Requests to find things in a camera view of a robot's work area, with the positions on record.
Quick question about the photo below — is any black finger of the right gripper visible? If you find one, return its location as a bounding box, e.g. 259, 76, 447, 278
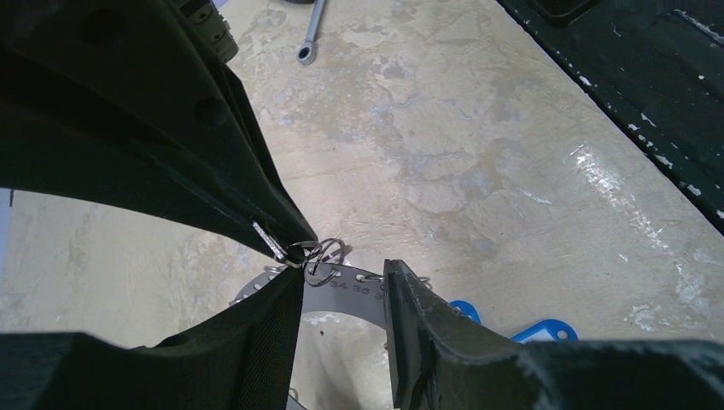
1, 1, 316, 265

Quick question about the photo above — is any large keyring with keys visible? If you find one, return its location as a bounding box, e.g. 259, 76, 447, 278
229, 237, 434, 410

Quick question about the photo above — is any blue plastic key tag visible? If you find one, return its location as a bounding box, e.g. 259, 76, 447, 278
511, 319, 579, 343

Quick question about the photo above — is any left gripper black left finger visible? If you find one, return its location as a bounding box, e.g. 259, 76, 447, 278
1, 268, 304, 409

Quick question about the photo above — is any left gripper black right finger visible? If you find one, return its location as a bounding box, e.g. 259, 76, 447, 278
383, 260, 723, 409

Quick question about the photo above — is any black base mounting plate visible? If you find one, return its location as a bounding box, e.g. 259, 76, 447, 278
502, 1, 723, 229

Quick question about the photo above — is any silver wrench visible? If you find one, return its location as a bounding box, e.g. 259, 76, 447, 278
296, 0, 326, 66

